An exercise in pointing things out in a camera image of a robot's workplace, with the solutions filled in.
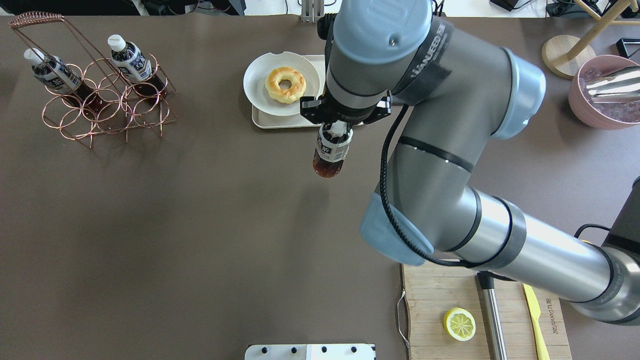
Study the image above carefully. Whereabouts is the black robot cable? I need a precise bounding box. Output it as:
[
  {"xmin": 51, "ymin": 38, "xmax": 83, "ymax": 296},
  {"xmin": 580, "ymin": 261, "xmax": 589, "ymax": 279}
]
[{"xmin": 379, "ymin": 102, "xmax": 476, "ymax": 268}]

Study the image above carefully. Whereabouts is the yellow plastic knife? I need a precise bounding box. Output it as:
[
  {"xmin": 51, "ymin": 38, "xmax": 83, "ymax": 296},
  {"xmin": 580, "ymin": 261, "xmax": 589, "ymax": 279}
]
[{"xmin": 522, "ymin": 284, "xmax": 551, "ymax": 360}]

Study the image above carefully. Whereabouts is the cream serving tray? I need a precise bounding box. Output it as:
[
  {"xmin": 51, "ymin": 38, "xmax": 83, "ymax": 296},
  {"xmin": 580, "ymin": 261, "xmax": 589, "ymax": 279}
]
[{"xmin": 251, "ymin": 54, "xmax": 366, "ymax": 129}]

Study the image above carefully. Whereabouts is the steel jigger scoop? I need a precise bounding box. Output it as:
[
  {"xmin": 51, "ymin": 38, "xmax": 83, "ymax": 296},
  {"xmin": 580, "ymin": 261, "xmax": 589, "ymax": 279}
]
[{"xmin": 585, "ymin": 65, "xmax": 640, "ymax": 103}]

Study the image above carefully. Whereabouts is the wooden stand round base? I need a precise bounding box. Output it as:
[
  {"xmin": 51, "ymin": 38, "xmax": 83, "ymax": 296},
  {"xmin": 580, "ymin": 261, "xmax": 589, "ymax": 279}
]
[{"xmin": 541, "ymin": 0, "xmax": 640, "ymax": 81}]

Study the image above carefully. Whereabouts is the tea bottle middle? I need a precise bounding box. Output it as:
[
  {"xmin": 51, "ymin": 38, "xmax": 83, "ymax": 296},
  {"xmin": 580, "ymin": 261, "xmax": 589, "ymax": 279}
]
[{"xmin": 107, "ymin": 34, "xmax": 166, "ymax": 97}]

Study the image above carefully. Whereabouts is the pink bowl with ice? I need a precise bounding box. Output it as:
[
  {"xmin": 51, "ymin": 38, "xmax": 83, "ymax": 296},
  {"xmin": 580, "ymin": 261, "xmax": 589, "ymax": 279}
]
[{"xmin": 568, "ymin": 55, "xmax": 639, "ymax": 130}]

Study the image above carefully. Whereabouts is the tea bottle far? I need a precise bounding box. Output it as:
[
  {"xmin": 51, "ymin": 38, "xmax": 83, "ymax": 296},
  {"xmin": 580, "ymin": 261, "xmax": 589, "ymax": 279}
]
[{"xmin": 23, "ymin": 48, "xmax": 106, "ymax": 113}]

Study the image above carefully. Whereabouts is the copper wire bottle rack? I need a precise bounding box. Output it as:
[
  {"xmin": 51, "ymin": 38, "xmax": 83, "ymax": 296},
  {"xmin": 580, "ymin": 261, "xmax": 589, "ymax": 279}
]
[{"xmin": 8, "ymin": 11, "xmax": 178, "ymax": 150}]

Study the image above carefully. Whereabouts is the half lemon slice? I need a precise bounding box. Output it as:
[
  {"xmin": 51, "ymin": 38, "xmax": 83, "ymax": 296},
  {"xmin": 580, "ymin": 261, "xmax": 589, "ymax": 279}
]
[{"xmin": 443, "ymin": 307, "xmax": 477, "ymax": 342}]

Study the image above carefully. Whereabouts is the white round plate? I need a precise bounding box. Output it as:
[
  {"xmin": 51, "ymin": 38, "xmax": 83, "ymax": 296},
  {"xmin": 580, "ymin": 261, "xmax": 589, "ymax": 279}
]
[{"xmin": 243, "ymin": 51, "xmax": 325, "ymax": 116}]

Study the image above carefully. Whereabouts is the steel muddler with black tip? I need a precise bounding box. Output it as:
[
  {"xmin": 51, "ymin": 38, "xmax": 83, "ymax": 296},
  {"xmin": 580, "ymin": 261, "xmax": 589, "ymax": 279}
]
[{"xmin": 477, "ymin": 271, "xmax": 508, "ymax": 360}]

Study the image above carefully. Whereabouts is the glazed donut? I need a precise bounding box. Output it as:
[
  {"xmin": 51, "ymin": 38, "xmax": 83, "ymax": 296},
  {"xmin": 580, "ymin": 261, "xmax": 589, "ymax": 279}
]
[{"xmin": 265, "ymin": 66, "xmax": 307, "ymax": 104}]

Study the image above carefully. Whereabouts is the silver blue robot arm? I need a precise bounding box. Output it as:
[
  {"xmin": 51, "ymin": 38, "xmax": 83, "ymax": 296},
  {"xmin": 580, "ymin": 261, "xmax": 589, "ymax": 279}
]
[{"xmin": 300, "ymin": 0, "xmax": 640, "ymax": 326}]

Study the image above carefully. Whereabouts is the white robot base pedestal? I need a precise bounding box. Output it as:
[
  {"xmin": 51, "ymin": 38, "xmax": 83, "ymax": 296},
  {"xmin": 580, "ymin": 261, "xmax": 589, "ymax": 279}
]
[{"xmin": 244, "ymin": 342, "xmax": 377, "ymax": 360}]

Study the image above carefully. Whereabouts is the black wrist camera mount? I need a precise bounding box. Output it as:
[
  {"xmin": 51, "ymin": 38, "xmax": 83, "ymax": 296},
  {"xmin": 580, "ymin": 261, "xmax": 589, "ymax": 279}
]
[{"xmin": 317, "ymin": 13, "xmax": 338, "ymax": 61}]

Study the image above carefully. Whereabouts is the bamboo cutting board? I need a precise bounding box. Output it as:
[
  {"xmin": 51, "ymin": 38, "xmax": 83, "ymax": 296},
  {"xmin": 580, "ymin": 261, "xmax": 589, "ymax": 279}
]
[{"xmin": 397, "ymin": 260, "xmax": 572, "ymax": 360}]

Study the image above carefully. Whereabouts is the tea bottle white cap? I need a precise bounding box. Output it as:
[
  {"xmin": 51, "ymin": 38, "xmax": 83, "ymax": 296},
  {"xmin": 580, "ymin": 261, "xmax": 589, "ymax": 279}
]
[{"xmin": 312, "ymin": 120, "xmax": 354, "ymax": 178}]

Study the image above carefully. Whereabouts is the aluminium frame post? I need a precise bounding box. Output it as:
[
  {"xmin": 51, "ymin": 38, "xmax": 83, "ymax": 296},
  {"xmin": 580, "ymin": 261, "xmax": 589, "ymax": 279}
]
[{"xmin": 300, "ymin": 0, "xmax": 326, "ymax": 24}]

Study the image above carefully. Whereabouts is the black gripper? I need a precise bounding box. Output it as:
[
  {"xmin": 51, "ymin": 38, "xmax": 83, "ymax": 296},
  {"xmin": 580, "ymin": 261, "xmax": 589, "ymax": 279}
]
[{"xmin": 299, "ymin": 93, "xmax": 393, "ymax": 125}]

